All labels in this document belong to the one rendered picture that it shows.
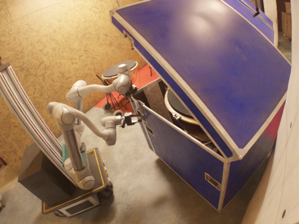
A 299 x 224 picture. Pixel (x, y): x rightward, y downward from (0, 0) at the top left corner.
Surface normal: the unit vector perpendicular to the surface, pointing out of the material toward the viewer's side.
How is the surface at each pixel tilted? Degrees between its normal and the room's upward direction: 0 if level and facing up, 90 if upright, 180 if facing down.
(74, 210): 90
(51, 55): 90
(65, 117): 88
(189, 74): 38
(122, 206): 0
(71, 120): 80
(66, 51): 90
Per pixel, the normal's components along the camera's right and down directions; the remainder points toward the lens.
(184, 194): -0.27, -0.78
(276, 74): 0.11, -0.40
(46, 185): 0.40, 0.44
